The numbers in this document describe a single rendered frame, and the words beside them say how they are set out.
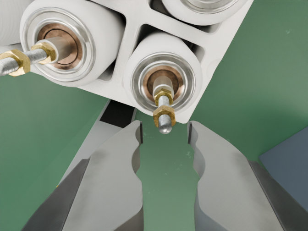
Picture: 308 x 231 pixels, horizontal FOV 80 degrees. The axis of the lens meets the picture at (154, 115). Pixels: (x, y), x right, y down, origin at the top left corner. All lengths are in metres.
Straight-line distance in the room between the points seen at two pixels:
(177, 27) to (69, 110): 0.40
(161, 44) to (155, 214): 0.72
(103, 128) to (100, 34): 0.18
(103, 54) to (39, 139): 0.49
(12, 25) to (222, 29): 0.26
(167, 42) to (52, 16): 0.12
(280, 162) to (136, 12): 0.54
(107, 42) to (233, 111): 0.41
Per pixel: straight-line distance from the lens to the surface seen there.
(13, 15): 0.29
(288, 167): 0.63
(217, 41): 0.29
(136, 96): 0.22
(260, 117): 0.60
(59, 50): 0.21
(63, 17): 0.23
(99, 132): 0.34
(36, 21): 0.24
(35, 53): 0.19
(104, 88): 0.31
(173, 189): 0.72
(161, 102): 0.16
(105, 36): 0.23
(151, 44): 0.21
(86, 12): 0.23
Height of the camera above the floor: 0.46
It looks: 61 degrees down
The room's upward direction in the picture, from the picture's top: 177 degrees counter-clockwise
